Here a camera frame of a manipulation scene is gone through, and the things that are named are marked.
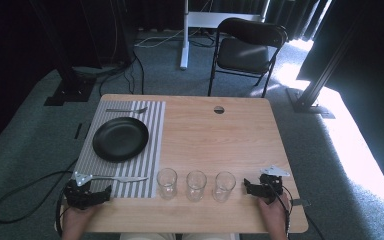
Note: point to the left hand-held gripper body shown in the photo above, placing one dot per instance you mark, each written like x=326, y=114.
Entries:
x=78, y=195

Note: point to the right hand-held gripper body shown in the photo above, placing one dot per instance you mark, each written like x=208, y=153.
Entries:
x=272, y=183

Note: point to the person's left hand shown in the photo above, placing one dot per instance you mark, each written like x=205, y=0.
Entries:
x=80, y=218

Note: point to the person's right hand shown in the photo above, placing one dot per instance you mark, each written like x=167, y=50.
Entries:
x=273, y=213

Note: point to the silver table knife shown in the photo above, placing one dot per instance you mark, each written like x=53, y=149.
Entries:
x=123, y=179

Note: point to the clear drinking glass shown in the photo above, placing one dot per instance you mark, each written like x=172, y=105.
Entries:
x=196, y=185
x=167, y=183
x=223, y=186

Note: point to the grey white striped placemat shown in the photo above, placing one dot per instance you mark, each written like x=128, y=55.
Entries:
x=130, y=166

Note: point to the black round plate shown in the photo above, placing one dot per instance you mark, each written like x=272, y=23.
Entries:
x=120, y=139

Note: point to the black floor strips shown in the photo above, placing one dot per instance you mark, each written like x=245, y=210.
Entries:
x=81, y=130

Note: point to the silver fork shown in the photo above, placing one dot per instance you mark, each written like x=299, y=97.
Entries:
x=126, y=110

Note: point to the black aluminium profile stand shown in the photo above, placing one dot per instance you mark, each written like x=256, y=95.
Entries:
x=316, y=83

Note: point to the black folding chair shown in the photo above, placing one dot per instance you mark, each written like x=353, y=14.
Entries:
x=246, y=50

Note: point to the grey metal table bracket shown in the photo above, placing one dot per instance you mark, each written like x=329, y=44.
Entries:
x=300, y=202

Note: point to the black stand with base plate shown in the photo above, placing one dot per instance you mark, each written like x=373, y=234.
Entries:
x=70, y=86

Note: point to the white desk leg frame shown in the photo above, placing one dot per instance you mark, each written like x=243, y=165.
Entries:
x=193, y=20

